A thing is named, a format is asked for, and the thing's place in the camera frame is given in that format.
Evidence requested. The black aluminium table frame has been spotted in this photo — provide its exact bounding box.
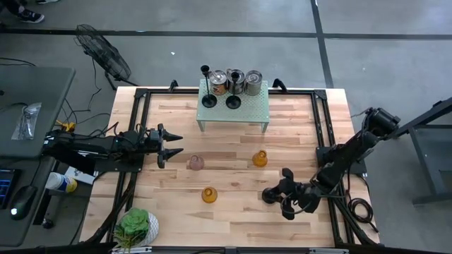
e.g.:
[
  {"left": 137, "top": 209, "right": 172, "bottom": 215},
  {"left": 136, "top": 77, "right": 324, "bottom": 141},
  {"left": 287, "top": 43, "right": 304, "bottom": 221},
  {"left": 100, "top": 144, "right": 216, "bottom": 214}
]
[{"left": 83, "top": 87, "right": 381, "bottom": 253}]

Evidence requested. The black computer mouse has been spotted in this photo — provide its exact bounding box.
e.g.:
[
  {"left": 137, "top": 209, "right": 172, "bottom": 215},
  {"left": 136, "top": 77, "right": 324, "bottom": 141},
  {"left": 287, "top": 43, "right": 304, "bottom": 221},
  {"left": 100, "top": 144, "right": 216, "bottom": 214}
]
[{"left": 9, "top": 185, "right": 38, "bottom": 222}]

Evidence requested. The clear plastic bag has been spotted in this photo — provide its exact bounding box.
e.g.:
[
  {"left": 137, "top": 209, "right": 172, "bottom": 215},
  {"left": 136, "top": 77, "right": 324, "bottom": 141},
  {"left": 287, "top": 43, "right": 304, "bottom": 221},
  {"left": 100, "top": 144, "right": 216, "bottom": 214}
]
[{"left": 11, "top": 102, "right": 42, "bottom": 141}]

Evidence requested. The grey side table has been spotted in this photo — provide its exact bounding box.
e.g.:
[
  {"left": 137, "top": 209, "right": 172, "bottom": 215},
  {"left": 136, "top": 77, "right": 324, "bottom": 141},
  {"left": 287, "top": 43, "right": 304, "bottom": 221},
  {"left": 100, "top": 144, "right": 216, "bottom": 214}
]
[{"left": 0, "top": 65, "right": 76, "bottom": 159}]

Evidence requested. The green succulent in white pot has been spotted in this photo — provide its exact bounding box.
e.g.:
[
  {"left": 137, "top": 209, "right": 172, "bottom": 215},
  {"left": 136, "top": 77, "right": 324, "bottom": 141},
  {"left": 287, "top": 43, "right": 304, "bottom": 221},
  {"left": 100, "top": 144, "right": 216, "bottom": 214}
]
[{"left": 113, "top": 207, "right": 160, "bottom": 250}]

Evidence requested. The candle tin with orange label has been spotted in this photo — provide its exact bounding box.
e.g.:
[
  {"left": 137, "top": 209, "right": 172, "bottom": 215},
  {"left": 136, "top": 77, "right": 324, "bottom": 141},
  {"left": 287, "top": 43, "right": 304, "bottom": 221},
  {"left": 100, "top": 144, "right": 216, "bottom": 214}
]
[{"left": 208, "top": 69, "right": 229, "bottom": 96}]

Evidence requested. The pink glass candle holder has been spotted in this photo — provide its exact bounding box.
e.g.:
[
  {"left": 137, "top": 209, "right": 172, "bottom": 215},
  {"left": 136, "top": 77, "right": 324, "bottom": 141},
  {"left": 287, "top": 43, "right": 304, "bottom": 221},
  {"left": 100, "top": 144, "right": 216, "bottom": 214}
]
[{"left": 188, "top": 154, "right": 206, "bottom": 171}]

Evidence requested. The person's shoe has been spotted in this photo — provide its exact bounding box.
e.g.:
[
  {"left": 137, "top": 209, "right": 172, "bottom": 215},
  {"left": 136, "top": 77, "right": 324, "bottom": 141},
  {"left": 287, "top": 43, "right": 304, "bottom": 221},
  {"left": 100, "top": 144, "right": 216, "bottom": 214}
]
[{"left": 18, "top": 8, "right": 45, "bottom": 24}]

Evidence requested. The tall black candlestick holder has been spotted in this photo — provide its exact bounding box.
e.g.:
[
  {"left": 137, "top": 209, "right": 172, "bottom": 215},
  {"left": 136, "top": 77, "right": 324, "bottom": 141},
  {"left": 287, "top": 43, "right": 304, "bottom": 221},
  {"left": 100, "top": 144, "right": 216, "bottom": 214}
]
[{"left": 200, "top": 64, "right": 218, "bottom": 109}]

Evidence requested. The yellow cable connector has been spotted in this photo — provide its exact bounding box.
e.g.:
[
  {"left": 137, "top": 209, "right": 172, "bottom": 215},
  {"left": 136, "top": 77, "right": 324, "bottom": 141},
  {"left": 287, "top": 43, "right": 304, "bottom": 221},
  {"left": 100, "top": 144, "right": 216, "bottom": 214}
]
[{"left": 56, "top": 120, "right": 77, "bottom": 135}]

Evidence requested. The black floor fan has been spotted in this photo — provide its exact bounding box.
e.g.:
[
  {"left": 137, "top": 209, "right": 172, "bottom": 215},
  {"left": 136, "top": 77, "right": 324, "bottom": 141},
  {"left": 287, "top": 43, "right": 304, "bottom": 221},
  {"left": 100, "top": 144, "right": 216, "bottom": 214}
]
[{"left": 73, "top": 23, "right": 139, "bottom": 91}]

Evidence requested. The medium black candlestick holder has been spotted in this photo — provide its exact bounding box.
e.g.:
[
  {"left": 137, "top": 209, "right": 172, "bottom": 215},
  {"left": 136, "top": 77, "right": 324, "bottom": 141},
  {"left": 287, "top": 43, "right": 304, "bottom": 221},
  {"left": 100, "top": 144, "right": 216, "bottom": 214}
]
[{"left": 225, "top": 71, "right": 242, "bottom": 110}]

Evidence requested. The coiled black cable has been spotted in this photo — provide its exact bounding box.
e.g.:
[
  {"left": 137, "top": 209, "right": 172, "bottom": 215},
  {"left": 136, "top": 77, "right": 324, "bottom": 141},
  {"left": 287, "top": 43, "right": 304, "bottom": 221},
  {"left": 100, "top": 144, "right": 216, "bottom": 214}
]
[{"left": 345, "top": 190, "right": 379, "bottom": 234}]

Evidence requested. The white wipes canister yellow lid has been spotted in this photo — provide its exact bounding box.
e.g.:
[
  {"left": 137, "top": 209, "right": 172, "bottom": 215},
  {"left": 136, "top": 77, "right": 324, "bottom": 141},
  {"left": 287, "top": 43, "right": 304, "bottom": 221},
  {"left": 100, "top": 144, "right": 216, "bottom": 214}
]
[{"left": 44, "top": 171, "right": 78, "bottom": 194}]

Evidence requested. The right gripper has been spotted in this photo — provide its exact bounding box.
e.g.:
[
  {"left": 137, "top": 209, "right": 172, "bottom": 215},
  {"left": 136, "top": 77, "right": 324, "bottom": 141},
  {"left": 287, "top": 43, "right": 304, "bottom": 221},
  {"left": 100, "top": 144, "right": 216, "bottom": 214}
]
[{"left": 270, "top": 168, "right": 321, "bottom": 221}]

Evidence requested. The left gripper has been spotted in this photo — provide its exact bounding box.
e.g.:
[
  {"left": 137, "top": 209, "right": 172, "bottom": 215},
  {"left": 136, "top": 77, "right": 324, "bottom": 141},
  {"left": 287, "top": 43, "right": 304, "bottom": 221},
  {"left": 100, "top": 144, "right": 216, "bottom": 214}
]
[{"left": 147, "top": 123, "right": 184, "bottom": 169}]

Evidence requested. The amber glass candle holder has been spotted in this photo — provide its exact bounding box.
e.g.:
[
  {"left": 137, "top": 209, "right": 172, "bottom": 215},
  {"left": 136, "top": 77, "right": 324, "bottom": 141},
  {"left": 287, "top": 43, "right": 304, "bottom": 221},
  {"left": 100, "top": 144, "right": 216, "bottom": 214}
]
[
  {"left": 251, "top": 150, "right": 268, "bottom": 168},
  {"left": 201, "top": 186, "right": 218, "bottom": 204}
]

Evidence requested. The silver metal bracket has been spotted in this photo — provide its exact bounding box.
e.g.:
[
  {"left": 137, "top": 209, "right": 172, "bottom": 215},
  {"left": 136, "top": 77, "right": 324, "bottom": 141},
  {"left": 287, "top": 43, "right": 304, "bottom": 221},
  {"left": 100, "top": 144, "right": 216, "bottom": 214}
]
[{"left": 309, "top": 248, "right": 350, "bottom": 254}]

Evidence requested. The white paper leaflet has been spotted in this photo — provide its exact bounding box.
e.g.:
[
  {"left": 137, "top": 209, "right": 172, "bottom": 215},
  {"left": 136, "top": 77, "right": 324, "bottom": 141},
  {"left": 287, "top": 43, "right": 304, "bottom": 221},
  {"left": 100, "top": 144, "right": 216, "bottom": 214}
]
[{"left": 65, "top": 165, "right": 96, "bottom": 186}]

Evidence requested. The green perforated metal shelf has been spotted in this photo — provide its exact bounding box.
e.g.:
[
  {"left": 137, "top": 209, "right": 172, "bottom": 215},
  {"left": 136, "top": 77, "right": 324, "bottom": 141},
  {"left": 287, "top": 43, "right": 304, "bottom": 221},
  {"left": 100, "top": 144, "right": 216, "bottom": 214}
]
[{"left": 196, "top": 78, "right": 270, "bottom": 133}]

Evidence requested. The silver lidded candle tin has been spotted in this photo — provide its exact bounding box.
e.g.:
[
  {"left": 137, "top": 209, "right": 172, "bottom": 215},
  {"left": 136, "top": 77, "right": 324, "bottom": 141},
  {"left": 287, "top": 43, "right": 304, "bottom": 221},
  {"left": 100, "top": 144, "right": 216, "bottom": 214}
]
[
  {"left": 226, "top": 68, "right": 246, "bottom": 95},
  {"left": 244, "top": 69, "right": 264, "bottom": 97}
]

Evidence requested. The short black candlestick holder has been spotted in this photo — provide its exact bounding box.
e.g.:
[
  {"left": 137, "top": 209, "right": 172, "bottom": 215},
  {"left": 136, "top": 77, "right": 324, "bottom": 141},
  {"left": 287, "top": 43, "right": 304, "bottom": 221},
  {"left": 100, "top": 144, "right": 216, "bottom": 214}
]
[{"left": 261, "top": 186, "right": 282, "bottom": 205}]

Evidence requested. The grey desk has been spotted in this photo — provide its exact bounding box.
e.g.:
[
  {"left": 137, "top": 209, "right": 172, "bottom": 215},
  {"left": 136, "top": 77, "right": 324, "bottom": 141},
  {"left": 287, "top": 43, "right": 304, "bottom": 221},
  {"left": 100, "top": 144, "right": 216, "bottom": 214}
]
[{"left": 0, "top": 157, "right": 57, "bottom": 248}]

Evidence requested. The black metal stand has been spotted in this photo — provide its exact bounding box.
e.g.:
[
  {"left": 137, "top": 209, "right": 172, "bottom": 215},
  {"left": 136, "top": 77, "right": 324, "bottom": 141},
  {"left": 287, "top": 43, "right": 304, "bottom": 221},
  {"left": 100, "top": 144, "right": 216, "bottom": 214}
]
[{"left": 389, "top": 97, "right": 452, "bottom": 205}]

